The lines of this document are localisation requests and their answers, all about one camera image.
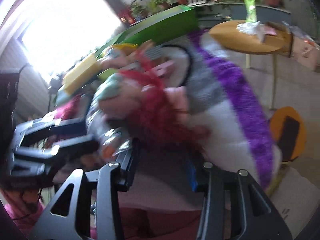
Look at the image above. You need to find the red pink feather toy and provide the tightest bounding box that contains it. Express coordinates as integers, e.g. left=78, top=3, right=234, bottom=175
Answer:
left=119, top=55, right=208, bottom=156
left=53, top=97, right=83, bottom=120

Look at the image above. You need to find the green standing packet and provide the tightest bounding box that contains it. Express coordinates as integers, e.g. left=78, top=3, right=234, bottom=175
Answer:
left=241, top=0, right=258, bottom=23

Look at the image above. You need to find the orange round stool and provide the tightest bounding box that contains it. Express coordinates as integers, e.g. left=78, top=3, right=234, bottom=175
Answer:
left=265, top=106, right=307, bottom=196

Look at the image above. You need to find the purple white round rug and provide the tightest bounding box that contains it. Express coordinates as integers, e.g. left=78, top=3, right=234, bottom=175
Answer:
left=147, top=29, right=285, bottom=193

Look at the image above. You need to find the yellow foam block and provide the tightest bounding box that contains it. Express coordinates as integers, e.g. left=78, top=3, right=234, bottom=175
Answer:
left=62, top=53, right=102, bottom=94

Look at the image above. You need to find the grey television cabinet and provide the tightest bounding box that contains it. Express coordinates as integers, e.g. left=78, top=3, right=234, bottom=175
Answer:
left=140, top=1, right=292, bottom=26

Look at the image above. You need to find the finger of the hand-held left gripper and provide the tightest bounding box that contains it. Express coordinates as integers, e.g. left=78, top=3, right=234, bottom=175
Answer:
left=45, top=134, right=101, bottom=167
left=24, top=117, right=87, bottom=141

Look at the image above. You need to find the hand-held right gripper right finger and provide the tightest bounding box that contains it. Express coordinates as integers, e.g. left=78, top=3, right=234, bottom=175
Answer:
left=186, top=160, right=293, bottom=240

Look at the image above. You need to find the red flower decoration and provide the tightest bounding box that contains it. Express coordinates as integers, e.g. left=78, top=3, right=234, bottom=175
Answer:
left=119, top=8, right=133, bottom=23

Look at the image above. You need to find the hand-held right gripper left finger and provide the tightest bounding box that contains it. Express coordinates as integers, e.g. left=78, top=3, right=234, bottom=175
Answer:
left=30, top=139, right=141, bottom=240

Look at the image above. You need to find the brown cardboard box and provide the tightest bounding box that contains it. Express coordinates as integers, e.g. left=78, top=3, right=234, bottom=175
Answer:
left=269, top=21, right=293, bottom=57

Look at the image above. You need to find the grey curtain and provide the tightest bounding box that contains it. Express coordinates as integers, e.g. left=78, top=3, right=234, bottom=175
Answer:
left=0, top=37, right=51, bottom=116

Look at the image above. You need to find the maroon cloth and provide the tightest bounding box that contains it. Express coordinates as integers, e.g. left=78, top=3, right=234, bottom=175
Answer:
left=117, top=190, right=208, bottom=240

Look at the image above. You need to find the green pouch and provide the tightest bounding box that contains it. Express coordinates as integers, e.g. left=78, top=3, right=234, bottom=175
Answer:
left=96, top=76, right=125, bottom=102

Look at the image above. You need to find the round wooden side table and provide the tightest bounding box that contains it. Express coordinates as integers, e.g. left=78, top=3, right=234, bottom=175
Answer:
left=208, top=19, right=293, bottom=111

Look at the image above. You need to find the clear plastic bag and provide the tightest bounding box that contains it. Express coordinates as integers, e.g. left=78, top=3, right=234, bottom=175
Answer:
left=84, top=99, right=133, bottom=161

